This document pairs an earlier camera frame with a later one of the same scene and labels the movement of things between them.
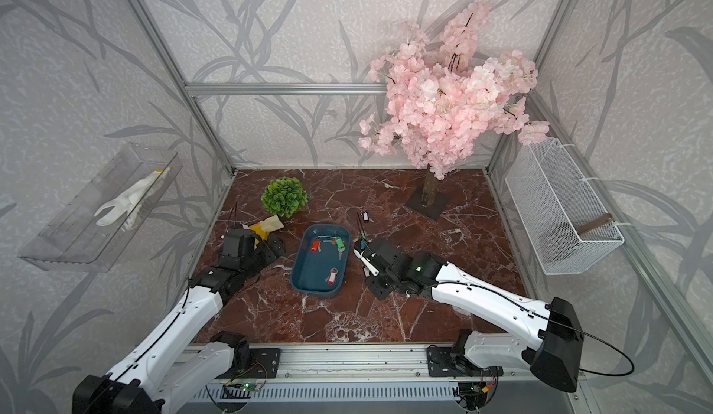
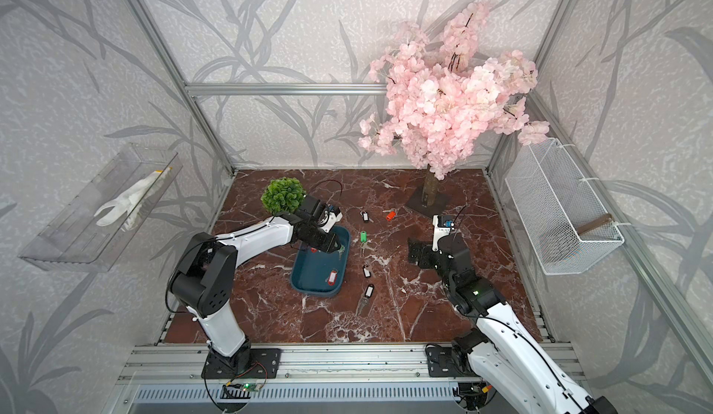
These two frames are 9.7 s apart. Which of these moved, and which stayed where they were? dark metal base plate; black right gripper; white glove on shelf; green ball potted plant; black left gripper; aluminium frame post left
Moved: black left gripper; black right gripper
Stayed: white glove on shelf; aluminium frame post left; green ball potted plant; dark metal base plate
